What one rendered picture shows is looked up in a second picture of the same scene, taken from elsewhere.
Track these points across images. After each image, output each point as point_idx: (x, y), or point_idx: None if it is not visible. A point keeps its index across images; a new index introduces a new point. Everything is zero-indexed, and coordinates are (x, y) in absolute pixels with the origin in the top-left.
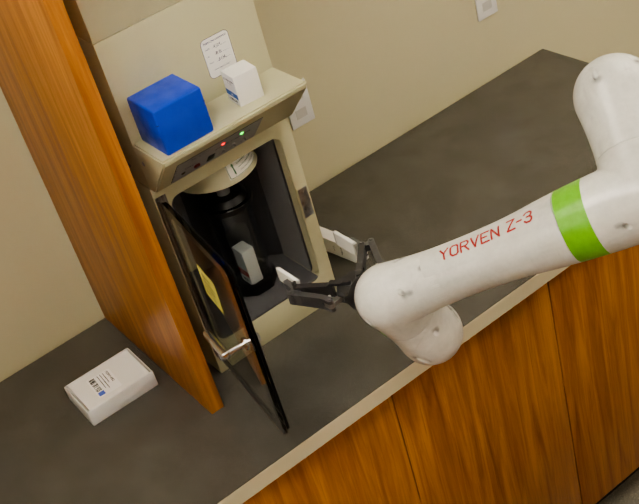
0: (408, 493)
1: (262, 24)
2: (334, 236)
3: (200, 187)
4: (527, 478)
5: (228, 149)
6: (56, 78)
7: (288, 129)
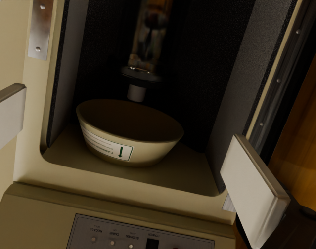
0: None
1: None
2: (22, 118)
3: (169, 146)
4: None
5: (121, 229)
6: None
7: (19, 156)
